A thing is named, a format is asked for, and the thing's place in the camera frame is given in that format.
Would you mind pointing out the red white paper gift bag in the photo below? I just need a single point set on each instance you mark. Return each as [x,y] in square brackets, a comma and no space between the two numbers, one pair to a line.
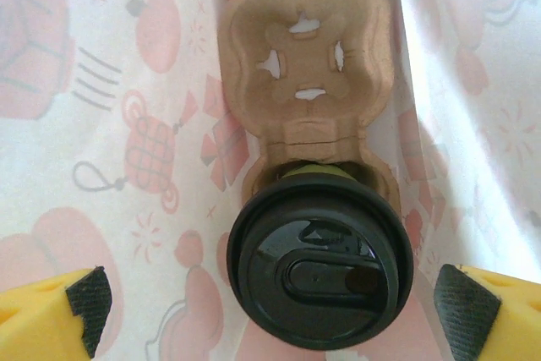
[84,145]

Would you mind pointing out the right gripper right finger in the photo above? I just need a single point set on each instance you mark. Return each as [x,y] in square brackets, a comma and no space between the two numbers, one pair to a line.
[498,318]

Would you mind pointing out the brown pulp cup carrier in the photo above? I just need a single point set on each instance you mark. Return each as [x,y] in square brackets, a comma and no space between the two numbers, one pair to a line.
[308,6]

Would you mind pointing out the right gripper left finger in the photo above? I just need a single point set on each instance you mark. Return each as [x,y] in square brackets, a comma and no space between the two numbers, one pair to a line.
[42,318]

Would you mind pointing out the black plastic cup lid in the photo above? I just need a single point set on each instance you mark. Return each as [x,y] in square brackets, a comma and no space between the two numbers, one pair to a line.
[317,259]

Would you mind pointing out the green paper coffee cup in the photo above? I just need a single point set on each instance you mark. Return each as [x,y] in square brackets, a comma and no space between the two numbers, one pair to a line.
[313,171]

